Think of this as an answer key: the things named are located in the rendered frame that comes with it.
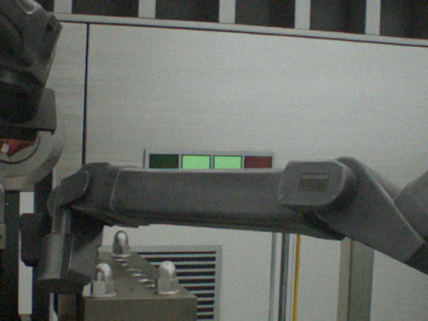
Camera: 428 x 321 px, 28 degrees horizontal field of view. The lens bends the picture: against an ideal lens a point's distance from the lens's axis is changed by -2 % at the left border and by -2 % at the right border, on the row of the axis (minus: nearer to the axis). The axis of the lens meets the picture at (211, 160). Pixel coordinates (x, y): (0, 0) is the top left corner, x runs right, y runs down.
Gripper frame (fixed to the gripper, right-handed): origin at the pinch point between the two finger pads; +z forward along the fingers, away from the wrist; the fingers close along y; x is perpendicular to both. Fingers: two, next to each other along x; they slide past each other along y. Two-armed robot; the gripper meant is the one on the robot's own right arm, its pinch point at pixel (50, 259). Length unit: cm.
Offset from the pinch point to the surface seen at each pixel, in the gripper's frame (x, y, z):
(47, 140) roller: 13.1, -1.3, -11.1
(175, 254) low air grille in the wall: 93, 93, 249
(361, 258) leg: 15, 74, 45
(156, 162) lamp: 25.5, 22.5, 19.6
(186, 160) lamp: 25.9, 28.1, 19.4
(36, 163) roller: 10.4, -2.7, -9.5
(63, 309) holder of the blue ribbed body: -6.7, 1.7, 2.1
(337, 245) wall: 96, 176, 249
